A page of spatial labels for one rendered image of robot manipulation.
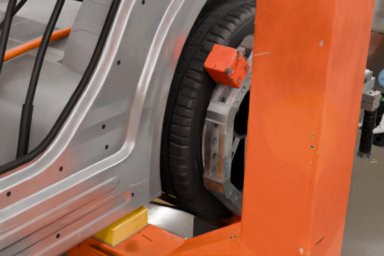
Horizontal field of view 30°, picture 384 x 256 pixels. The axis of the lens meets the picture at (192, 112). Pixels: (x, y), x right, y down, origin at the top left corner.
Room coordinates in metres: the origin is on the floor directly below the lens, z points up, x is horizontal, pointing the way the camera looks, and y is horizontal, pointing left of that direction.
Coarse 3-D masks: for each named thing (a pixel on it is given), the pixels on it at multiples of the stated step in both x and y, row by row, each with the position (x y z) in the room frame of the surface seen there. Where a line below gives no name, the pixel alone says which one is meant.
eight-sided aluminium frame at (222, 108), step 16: (240, 48) 1.81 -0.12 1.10; (224, 96) 1.73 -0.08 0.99; (240, 96) 1.72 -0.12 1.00; (208, 112) 1.70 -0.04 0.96; (224, 112) 1.67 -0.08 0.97; (208, 128) 1.70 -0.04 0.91; (224, 128) 1.67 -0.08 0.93; (208, 144) 1.70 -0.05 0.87; (224, 144) 1.67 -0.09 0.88; (208, 160) 1.69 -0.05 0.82; (224, 160) 1.67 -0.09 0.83; (208, 176) 1.69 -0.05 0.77; (224, 176) 1.67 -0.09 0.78; (224, 192) 1.67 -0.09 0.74; (240, 192) 1.74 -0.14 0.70; (240, 208) 1.75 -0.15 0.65
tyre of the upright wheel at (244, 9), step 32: (224, 0) 1.98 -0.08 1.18; (256, 0) 2.03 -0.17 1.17; (192, 32) 1.85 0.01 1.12; (224, 32) 1.81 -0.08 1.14; (192, 64) 1.76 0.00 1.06; (192, 96) 1.70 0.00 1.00; (192, 128) 1.69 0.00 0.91; (160, 160) 1.72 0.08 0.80; (192, 160) 1.70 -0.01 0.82; (192, 192) 1.70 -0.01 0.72
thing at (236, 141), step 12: (216, 84) 1.77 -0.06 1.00; (240, 108) 2.00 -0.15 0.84; (204, 120) 1.74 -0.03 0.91; (240, 120) 2.01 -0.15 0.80; (204, 132) 1.74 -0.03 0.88; (240, 132) 1.96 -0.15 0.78; (204, 144) 1.74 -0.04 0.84; (240, 144) 1.95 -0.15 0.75; (204, 156) 1.74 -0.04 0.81; (240, 156) 1.96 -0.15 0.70; (204, 168) 1.74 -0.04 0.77; (240, 168) 1.96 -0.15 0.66; (240, 180) 1.96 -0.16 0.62
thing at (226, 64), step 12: (216, 48) 1.73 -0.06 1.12; (228, 48) 1.71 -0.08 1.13; (216, 60) 1.70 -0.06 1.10; (228, 60) 1.68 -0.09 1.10; (240, 60) 1.71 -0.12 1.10; (216, 72) 1.69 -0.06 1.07; (228, 72) 1.66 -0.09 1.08; (240, 72) 1.71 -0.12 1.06; (228, 84) 1.72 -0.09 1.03; (240, 84) 1.71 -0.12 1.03
